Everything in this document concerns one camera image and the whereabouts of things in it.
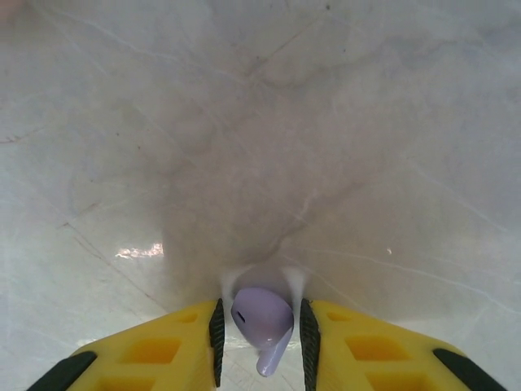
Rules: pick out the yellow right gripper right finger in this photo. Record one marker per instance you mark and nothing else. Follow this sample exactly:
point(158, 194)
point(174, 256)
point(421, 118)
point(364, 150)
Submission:
point(366, 350)

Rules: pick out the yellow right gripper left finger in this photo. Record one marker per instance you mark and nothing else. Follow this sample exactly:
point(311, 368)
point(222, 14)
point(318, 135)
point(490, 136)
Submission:
point(163, 350)

